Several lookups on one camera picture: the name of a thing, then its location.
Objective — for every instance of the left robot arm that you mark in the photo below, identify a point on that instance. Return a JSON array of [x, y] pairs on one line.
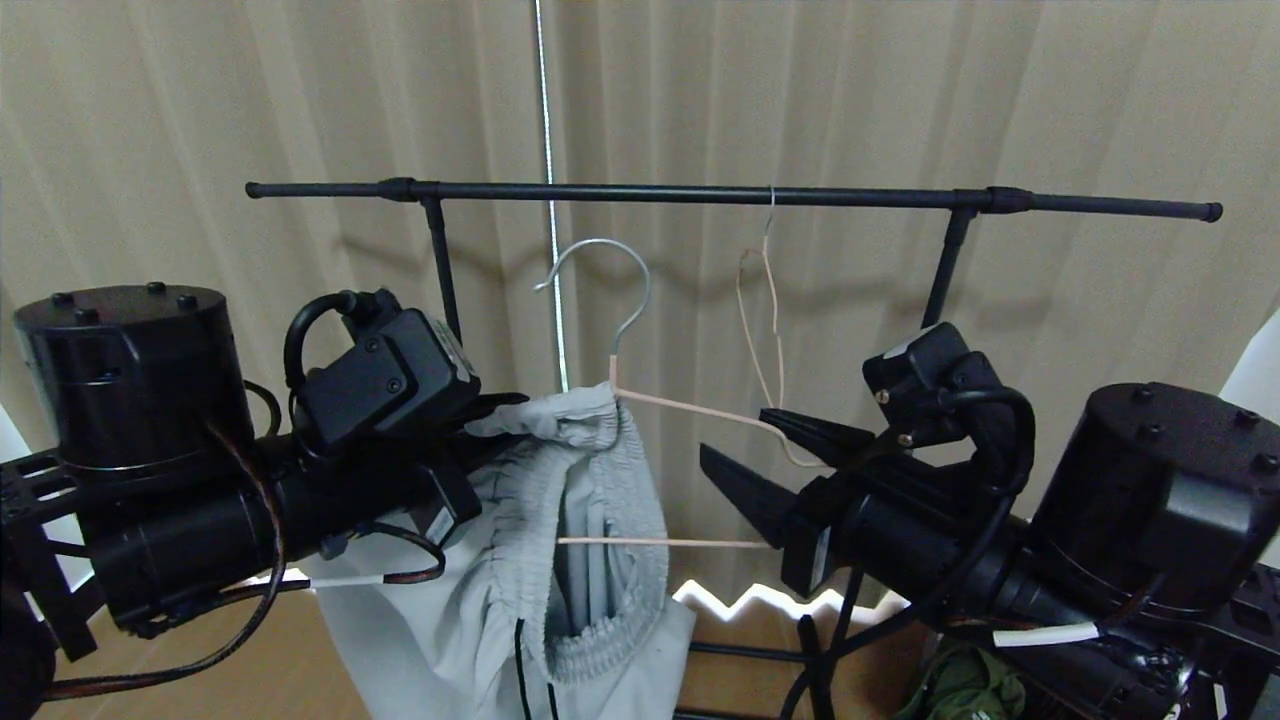
[[140, 380]]

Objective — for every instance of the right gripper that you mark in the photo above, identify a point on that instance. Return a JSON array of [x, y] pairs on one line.
[[900, 540]]

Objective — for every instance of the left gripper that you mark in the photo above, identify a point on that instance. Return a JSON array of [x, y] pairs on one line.
[[200, 540]]

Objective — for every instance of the green garment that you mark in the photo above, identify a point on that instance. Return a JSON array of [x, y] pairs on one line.
[[965, 685]]

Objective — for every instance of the pale grey shorts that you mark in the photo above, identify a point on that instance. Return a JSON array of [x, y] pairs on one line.
[[440, 640]]

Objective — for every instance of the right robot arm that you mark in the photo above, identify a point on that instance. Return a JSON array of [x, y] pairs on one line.
[[1160, 480]]

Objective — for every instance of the black clothes rack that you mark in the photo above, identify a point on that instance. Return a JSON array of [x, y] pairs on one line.
[[700, 193]]

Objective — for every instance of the pink clothes hanger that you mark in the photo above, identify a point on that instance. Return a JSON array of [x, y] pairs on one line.
[[770, 215], [612, 375]]

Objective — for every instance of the beige curtain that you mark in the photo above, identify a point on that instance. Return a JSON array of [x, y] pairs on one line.
[[200, 120]]

